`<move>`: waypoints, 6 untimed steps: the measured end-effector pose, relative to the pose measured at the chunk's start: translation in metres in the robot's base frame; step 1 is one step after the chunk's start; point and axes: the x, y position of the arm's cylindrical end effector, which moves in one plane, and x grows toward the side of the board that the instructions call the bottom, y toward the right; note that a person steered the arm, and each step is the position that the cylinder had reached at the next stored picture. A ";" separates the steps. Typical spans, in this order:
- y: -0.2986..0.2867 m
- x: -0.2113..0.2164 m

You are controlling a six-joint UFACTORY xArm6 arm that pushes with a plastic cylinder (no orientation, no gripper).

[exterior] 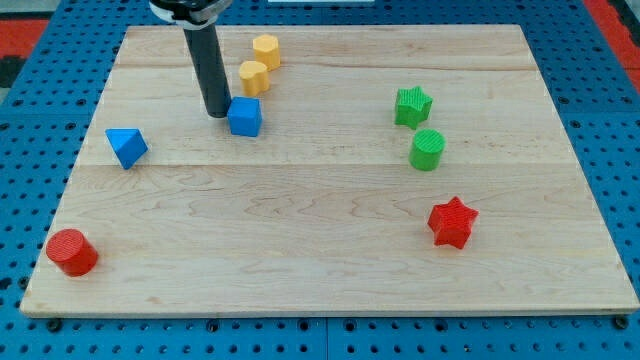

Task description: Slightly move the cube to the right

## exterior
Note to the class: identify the blue cube block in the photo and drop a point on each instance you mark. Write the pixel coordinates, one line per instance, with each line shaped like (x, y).
(244, 116)

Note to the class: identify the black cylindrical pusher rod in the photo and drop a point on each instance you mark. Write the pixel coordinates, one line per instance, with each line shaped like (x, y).
(205, 51)

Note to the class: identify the yellow heart block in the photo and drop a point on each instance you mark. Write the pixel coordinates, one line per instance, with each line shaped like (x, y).
(254, 78)

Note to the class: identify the yellow hexagon block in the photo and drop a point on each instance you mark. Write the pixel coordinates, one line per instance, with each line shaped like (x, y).
(267, 51)

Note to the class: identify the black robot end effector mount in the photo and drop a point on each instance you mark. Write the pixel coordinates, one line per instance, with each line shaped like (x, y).
(189, 14)

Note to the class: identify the red cylinder block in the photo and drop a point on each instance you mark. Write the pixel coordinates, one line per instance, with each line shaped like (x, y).
(71, 252)

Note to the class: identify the green cylinder block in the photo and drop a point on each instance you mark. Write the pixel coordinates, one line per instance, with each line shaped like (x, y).
(426, 149)

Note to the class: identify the red star block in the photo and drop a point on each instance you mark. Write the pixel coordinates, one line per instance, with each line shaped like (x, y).
(452, 223)

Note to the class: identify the wooden board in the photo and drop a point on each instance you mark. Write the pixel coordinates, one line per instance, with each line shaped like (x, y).
(322, 214)

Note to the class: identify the green star block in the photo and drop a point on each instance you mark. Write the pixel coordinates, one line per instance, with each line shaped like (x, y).
(412, 107)

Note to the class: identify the blue triangular prism block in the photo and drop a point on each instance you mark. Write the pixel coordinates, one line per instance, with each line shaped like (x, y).
(128, 145)

